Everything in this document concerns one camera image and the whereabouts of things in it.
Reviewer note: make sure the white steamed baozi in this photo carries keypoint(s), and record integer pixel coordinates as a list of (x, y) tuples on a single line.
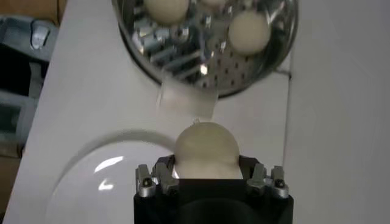
[(166, 10), (207, 146), (249, 32)]

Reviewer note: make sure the white round plate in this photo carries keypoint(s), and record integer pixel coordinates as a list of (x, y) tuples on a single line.
[(91, 188)]

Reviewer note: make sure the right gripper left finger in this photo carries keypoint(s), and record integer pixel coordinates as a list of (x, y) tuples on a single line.
[(164, 176)]

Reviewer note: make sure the perforated steel steamer basket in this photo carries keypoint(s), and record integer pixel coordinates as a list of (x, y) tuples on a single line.
[(182, 45)]

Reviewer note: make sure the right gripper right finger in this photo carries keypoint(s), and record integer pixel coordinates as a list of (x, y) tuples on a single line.
[(259, 178)]

